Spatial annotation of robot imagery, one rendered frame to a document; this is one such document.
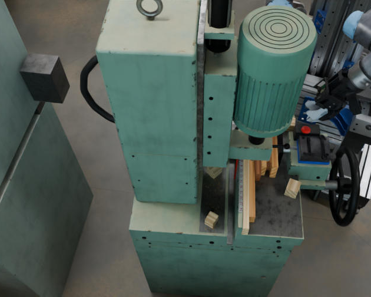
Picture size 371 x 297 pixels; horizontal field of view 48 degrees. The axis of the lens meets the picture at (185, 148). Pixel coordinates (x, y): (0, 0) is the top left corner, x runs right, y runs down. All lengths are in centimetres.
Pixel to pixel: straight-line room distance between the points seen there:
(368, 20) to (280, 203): 61
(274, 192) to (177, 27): 69
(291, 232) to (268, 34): 66
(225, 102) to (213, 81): 8
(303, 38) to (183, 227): 77
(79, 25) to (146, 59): 259
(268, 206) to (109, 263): 114
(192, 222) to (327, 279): 105
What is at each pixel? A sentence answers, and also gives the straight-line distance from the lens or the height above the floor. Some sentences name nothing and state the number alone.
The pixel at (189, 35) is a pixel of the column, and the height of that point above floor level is 152.
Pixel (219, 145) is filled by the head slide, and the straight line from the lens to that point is 122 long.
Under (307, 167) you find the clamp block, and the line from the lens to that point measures 143.
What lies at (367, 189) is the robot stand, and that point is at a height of 21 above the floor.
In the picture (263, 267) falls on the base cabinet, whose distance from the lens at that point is 172.
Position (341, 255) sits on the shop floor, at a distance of 238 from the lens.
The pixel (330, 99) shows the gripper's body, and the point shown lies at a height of 122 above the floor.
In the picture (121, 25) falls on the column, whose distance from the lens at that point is 98.
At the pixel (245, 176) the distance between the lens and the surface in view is 137.
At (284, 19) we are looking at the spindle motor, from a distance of 102.
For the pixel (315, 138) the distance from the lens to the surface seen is 144.
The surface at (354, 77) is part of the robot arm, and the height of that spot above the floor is 129.
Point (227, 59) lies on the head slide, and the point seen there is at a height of 142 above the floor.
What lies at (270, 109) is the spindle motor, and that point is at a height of 132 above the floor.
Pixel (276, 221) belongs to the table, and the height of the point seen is 90.
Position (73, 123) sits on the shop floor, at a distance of 280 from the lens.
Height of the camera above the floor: 213
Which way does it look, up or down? 56 degrees down
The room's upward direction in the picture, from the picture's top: 3 degrees counter-clockwise
